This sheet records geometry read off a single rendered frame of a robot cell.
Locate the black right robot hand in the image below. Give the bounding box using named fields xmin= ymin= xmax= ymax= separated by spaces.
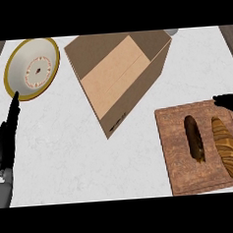
xmin=211 ymin=92 xmax=233 ymax=118

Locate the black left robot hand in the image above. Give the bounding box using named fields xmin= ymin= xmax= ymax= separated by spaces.
xmin=0 ymin=90 xmax=27 ymax=179

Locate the golden striped croissant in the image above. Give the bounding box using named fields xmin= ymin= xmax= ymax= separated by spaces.
xmin=210 ymin=114 xmax=233 ymax=182

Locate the brown wooden cutting board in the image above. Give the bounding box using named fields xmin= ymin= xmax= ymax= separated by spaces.
xmin=153 ymin=97 xmax=233 ymax=198

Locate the open cardboard box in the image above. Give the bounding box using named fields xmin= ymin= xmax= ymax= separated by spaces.
xmin=63 ymin=29 xmax=180 ymax=144

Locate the dark brown bread loaf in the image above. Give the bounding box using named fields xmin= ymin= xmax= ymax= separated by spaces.
xmin=183 ymin=113 xmax=206 ymax=165

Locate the white bowl with gold rim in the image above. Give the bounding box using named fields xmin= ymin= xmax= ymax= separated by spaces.
xmin=1 ymin=36 xmax=64 ymax=103

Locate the pale grey round object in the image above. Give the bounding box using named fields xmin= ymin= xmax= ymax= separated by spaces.
xmin=163 ymin=29 xmax=180 ymax=37

